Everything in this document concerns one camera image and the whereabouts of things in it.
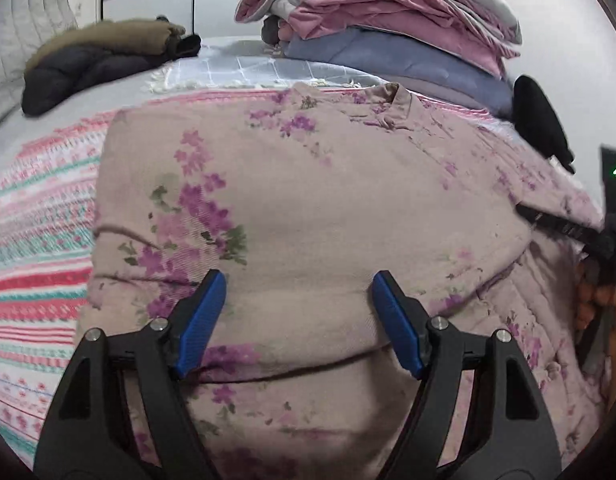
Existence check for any pink floral padded jacket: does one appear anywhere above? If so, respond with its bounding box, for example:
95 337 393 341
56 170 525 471
80 84 605 479

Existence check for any person's right hand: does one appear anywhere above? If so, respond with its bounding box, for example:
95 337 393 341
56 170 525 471
576 262 616 408

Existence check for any black garment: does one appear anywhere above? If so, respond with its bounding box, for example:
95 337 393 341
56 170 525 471
512 75 576 174

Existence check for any striped patterned bed blanket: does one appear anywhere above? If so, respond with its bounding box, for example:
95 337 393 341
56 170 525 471
0 91 275 457

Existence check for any mauve folded blanket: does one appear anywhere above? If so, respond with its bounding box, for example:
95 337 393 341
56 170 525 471
389 77 501 112

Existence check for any light blue checked sheet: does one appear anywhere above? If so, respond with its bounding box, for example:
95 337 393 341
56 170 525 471
146 41 385 94

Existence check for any blue folded blanket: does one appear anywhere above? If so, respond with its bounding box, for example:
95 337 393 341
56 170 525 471
281 28 513 118

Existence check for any grey and pink folded quilt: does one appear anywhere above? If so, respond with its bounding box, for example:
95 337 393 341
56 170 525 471
235 0 523 78

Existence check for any olive and black jacket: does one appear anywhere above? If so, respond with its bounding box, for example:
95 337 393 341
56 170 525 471
21 15 201 118

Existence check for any grey quilted headboard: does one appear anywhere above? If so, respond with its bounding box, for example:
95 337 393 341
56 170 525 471
0 0 76 122

